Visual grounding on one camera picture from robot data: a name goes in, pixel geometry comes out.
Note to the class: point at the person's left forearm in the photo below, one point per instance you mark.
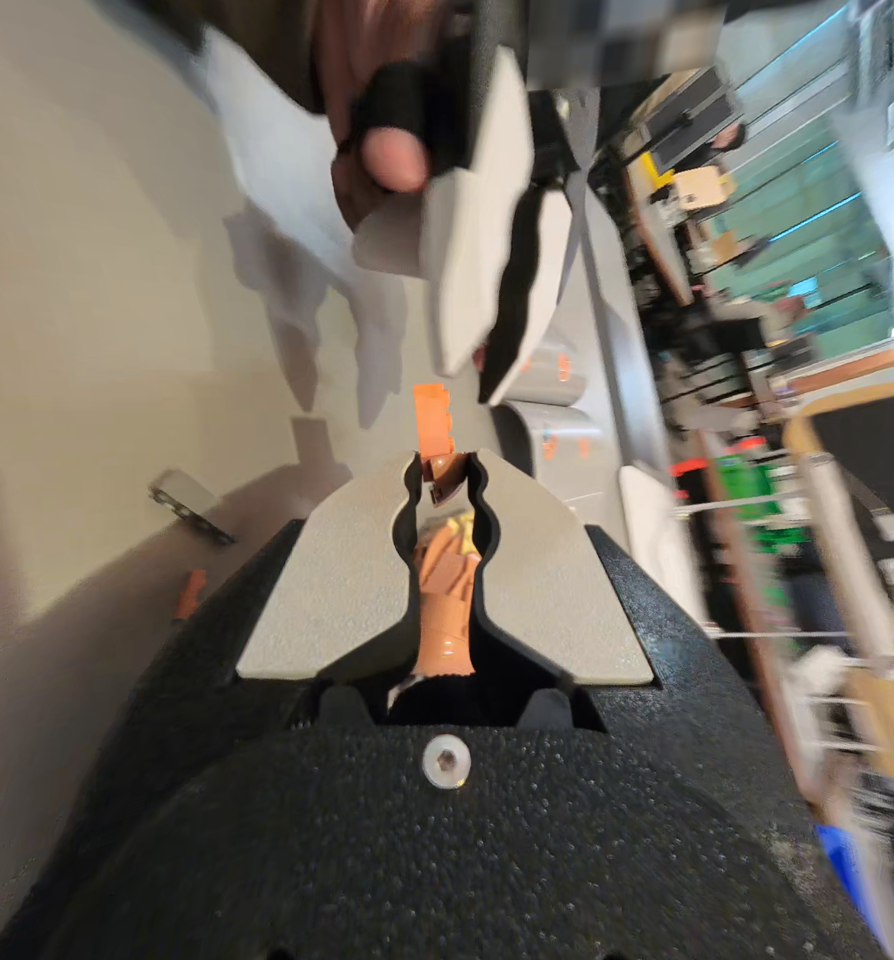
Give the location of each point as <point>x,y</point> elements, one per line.
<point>266,45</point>

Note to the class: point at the brown quarter-round brick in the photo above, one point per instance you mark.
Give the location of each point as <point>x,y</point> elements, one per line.
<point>447,480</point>

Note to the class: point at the white tray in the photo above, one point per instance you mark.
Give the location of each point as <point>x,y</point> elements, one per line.
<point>653,525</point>

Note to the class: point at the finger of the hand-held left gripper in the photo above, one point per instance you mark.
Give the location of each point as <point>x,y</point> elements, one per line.
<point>548,247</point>
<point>469,255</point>

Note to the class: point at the grey four-stud brick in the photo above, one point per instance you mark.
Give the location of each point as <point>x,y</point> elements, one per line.
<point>188,499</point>

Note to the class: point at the brown brick-built model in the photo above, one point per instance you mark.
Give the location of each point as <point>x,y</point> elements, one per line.
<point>443,607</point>

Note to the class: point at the person's left hand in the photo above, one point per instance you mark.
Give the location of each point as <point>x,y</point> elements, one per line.
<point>394,161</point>

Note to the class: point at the orange eight-stud brick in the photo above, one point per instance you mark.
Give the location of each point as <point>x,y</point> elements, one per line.
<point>432,420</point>

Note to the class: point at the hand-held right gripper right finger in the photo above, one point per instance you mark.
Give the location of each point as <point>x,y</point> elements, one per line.
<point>559,600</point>

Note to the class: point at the grey instruction booklet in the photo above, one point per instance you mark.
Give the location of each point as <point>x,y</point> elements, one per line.
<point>552,442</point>

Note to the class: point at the small brown plate brick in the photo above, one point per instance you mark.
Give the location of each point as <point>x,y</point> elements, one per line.
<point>190,592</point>

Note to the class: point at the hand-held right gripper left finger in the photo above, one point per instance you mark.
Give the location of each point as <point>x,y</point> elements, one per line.
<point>327,600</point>

